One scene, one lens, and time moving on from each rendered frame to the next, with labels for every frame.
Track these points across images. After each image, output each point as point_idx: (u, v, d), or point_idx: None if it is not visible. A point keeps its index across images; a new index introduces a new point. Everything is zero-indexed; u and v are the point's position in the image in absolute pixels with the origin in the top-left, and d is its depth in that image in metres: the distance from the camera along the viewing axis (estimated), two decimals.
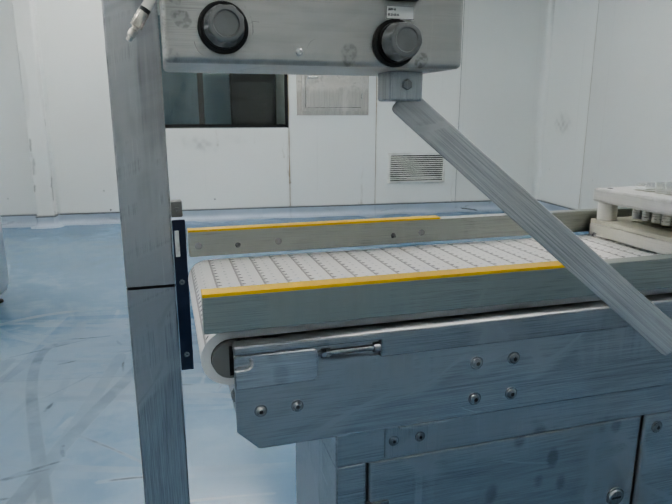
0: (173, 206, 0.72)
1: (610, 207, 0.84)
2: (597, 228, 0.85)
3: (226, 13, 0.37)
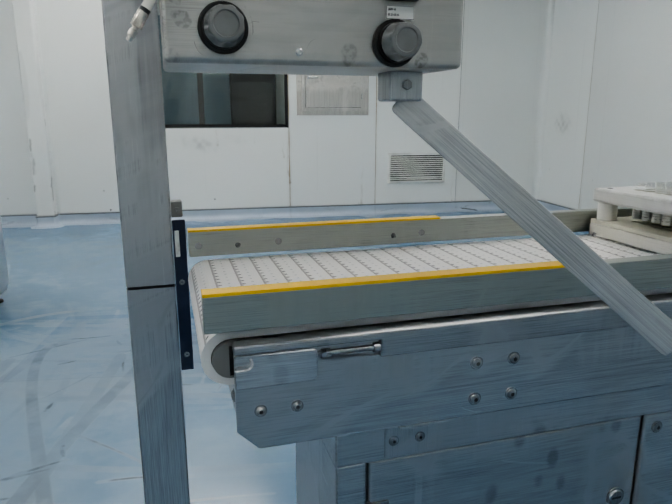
0: (173, 206, 0.72)
1: (610, 207, 0.84)
2: (597, 228, 0.85)
3: (226, 13, 0.37)
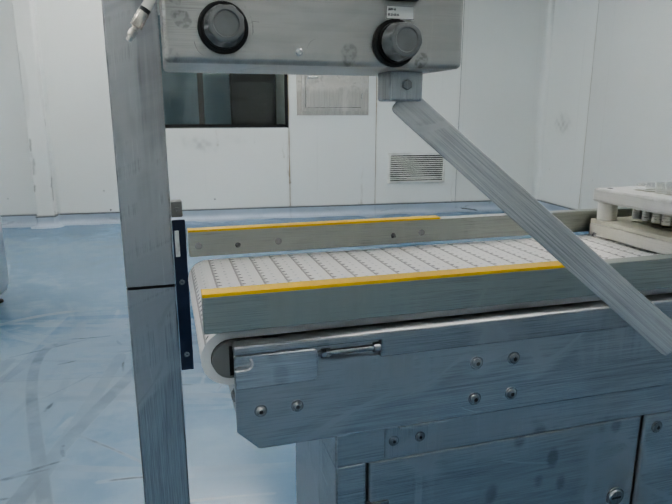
0: (173, 206, 0.72)
1: (610, 207, 0.84)
2: (597, 228, 0.85)
3: (226, 13, 0.37)
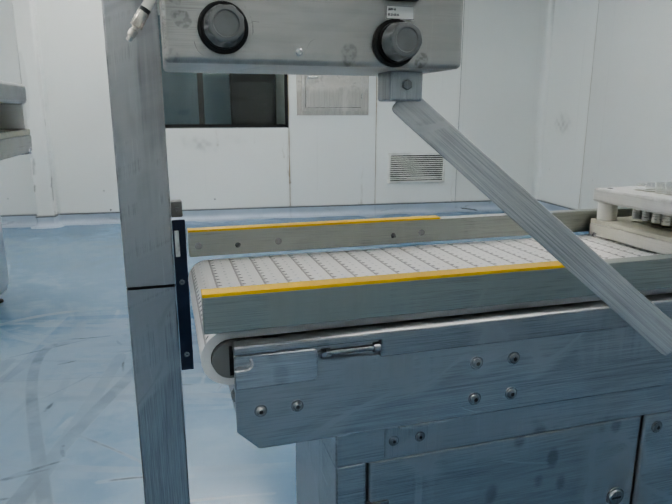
0: (173, 206, 0.72)
1: (610, 207, 0.84)
2: (597, 228, 0.85)
3: (226, 13, 0.37)
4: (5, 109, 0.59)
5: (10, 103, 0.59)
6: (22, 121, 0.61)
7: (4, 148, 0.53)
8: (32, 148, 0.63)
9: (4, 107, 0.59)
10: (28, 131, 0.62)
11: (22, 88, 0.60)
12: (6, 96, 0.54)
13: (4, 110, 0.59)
